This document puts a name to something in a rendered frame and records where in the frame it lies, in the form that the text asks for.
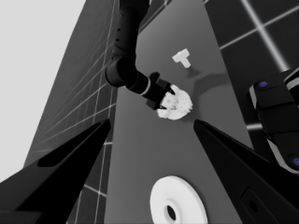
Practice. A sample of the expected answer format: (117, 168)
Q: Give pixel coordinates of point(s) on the white round carrier with pins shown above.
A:
(168, 116)

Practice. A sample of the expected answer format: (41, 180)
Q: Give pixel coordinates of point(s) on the small white toothed gear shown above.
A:
(168, 100)

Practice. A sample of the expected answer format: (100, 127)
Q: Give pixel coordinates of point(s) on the small white T-shaped piece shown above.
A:
(182, 58)

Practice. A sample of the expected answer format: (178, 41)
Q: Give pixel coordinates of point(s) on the large thick white disc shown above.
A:
(183, 193)

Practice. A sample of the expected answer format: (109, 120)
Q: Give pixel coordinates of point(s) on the dark robot body with pale edges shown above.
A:
(274, 118)

